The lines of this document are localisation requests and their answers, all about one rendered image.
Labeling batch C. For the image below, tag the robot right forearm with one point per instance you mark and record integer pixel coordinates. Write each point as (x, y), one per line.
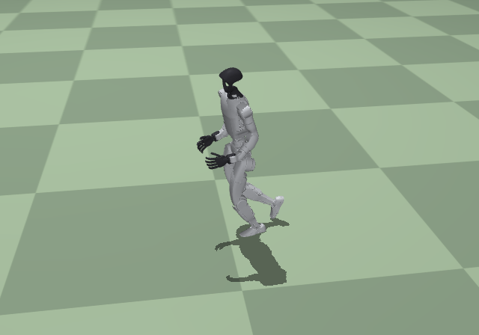
(222, 133)

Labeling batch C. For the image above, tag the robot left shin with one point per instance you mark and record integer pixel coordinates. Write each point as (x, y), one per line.
(245, 211)

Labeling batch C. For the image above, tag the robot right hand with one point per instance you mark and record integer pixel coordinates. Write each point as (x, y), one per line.
(206, 140)

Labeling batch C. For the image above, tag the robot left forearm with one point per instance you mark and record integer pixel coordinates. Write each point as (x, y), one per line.
(244, 149)

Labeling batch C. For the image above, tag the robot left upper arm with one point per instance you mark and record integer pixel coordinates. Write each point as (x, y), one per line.
(245, 113)

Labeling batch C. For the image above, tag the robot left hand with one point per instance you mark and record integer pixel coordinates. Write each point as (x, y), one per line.
(219, 160)

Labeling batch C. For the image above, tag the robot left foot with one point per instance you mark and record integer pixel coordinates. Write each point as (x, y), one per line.
(252, 231)

